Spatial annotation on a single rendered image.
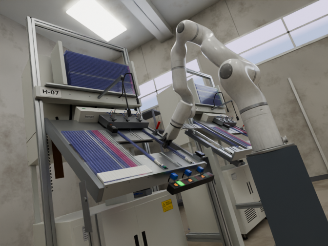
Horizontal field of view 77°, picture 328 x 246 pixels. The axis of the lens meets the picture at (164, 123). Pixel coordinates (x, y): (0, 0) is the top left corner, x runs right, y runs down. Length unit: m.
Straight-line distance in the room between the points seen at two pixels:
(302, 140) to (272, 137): 3.72
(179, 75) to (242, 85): 0.45
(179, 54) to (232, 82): 0.46
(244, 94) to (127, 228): 0.89
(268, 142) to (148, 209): 0.77
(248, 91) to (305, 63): 4.04
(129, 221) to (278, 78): 4.18
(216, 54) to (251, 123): 0.38
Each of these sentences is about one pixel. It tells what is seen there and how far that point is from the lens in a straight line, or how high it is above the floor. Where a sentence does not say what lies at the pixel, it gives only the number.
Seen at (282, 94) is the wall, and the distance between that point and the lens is 4.73.
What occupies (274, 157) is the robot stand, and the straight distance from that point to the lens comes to 0.88.
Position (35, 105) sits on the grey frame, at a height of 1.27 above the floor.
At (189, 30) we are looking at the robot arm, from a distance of 1.18.
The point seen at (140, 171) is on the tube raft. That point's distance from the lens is 0.96.
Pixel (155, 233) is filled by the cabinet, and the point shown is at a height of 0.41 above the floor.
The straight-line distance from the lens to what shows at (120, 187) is 0.86.
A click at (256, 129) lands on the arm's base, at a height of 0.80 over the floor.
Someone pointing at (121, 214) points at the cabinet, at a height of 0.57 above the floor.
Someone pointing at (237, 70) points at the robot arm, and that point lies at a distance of 0.92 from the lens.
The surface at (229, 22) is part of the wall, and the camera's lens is 5.48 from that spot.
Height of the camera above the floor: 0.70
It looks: 14 degrees up
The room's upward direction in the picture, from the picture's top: 14 degrees counter-clockwise
